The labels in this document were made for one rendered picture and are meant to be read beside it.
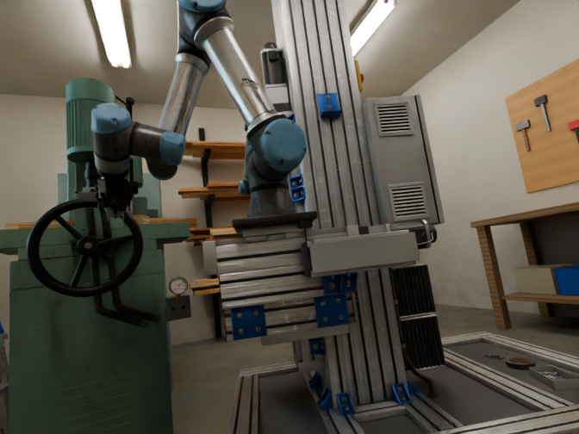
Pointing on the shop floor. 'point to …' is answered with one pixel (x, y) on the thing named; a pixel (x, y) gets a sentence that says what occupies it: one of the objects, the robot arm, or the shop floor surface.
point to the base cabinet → (89, 363)
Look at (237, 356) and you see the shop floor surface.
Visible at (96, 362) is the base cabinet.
